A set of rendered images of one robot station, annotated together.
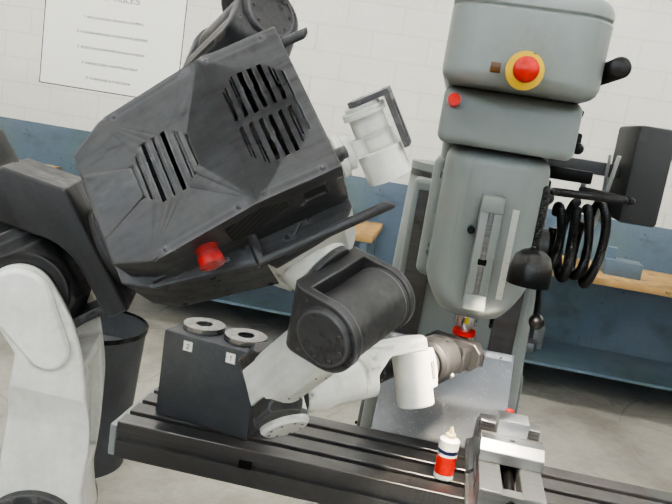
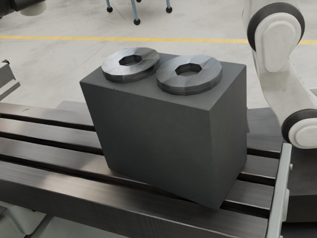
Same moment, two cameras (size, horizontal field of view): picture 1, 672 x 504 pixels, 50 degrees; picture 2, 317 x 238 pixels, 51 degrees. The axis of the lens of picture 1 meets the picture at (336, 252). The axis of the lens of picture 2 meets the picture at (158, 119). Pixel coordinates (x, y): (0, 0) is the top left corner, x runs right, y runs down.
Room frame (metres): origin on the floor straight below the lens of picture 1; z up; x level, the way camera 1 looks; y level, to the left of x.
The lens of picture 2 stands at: (1.88, 0.35, 1.39)
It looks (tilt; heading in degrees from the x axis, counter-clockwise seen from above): 36 degrees down; 201
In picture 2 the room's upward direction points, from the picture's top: 11 degrees counter-clockwise
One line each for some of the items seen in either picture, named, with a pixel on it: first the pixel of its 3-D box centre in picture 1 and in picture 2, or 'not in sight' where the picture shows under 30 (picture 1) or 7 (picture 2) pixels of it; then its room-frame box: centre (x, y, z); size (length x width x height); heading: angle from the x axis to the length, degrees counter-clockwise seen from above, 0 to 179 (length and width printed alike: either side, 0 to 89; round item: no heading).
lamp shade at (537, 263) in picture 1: (531, 266); not in sight; (1.19, -0.33, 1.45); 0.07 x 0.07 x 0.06
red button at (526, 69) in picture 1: (525, 69); not in sight; (1.16, -0.25, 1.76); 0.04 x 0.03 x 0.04; 82
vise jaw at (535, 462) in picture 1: (510, 450); not in sight; (1.34, -0.40, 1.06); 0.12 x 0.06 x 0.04; 81
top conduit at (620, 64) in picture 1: (592, 77); not in sight; (1.42, -0.43, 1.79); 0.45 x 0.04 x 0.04; 172
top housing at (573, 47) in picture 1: (517, 54); not in sight; (1.42, -0.28, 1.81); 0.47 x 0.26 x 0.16; 172
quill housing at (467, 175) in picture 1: (484, 231); not in sight; (1.41, -0.28, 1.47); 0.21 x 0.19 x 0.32; 82
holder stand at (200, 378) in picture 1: (219, 373); (167, 120); (1.47, 0.21, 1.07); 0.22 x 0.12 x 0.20; 72
